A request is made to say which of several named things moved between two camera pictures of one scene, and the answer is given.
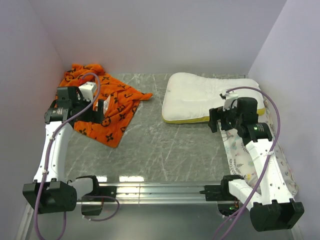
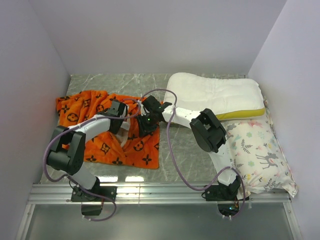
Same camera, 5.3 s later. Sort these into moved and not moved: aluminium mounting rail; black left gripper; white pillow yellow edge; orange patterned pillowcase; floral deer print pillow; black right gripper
Moved: black right gripper; black left gripper; orange patterned pillowcase
Not moved: aluminium mounting rail; white pillow yellow edge; floral deer print pillow
